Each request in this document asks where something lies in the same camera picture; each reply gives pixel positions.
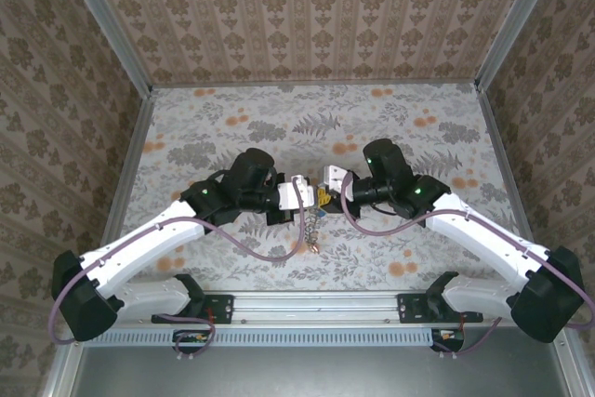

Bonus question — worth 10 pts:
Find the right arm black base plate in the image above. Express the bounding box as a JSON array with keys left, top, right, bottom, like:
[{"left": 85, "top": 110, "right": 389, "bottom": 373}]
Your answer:
[{"left": 397, "top": 293, "right": 484, "bottom": 324}]

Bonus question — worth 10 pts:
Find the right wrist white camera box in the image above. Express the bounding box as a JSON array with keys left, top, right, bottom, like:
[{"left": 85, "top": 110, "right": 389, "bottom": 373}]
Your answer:
[{"left": 321, "top": 163, "right": 352, "bottom": 196}]

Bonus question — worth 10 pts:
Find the grey metal sheet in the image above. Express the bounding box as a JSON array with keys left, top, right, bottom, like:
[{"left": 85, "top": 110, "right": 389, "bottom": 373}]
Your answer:
[{"left": 69, "top": 345, "right": 573, "bottom": 397}]

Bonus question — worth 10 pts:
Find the aluminium frame post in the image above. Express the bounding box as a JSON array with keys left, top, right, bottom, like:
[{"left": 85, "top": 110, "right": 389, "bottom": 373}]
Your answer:
[
  {"left": 473, "top": 0, "right": 566, "bottom": 91},
  {"left": 53, "top": 0, "right": 154, "bottom": 94}
]

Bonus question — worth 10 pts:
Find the black connector board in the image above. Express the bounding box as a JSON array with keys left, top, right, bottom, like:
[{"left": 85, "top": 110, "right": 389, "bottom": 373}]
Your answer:
[
  {"left": 430, "top": 327, "right": 466, "bottom": 352},
  {"left": 172, "top": 329, "right": 211, "bottom": 354}
]

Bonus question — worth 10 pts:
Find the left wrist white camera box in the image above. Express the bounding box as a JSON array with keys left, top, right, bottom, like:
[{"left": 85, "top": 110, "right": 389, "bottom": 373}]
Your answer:
[{"left": 276, "top": 174, "right": 313, "bottom": 211}]

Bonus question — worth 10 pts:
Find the metal keyring chain of rings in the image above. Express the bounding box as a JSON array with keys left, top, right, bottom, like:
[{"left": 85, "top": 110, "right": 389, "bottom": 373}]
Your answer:
[{"left": 301, "top": 208, "right": 326, "bottom": 255}]

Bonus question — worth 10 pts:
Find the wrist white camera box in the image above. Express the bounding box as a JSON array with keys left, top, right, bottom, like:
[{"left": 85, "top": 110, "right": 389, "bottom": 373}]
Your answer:
[
  {"left": 321, "top": 163, "right": 352, "bottom": 196},
  {"left": 276, "top": 174, "right": 313, "bottom": 211}
]

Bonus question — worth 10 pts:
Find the aluminium mounting rail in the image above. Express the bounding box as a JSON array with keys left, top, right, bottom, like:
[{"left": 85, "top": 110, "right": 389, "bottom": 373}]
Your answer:
[{"left": 69, "top": 289, "right": 571, "bottom": 324}]

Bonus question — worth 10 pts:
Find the slotted white cable duct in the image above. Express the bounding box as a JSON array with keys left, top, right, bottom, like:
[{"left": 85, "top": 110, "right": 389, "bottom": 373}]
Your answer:
[{"left": 92, "top": 327, "right": 436, "bottom": 347}]

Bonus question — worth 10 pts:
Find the aluminium table side rail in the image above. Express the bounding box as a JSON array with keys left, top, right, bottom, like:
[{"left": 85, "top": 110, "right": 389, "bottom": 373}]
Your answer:
[
  {"left": 87, "top": 89, "right": 157, "bottom": 291},
  {"left": 478, "top": 87, "right": 549, "bottom": 289}
]

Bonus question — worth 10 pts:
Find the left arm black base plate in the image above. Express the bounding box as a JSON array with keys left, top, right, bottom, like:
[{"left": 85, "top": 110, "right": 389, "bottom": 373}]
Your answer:
[{"left": 151, "top": 293, "right": 233, "bottom": 326}]

